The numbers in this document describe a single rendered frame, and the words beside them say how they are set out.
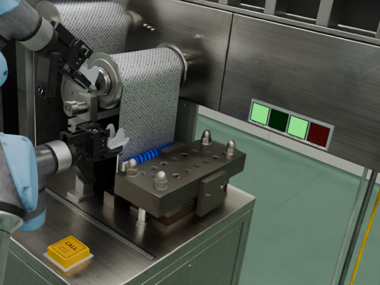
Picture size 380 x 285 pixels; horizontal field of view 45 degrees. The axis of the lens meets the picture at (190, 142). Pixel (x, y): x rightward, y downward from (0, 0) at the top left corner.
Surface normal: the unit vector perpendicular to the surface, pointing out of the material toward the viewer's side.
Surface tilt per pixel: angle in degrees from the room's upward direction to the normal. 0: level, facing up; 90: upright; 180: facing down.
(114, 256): 0
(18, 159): 42
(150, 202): 90
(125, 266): 0
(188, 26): 90
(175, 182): 0
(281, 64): 90
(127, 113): 90
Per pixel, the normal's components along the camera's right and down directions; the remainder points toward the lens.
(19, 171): 0.21, -0.14
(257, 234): 0.11, -0.91
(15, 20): 0.62, 0.55
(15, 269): -0.62, 0.25
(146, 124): 0.77, 0.34
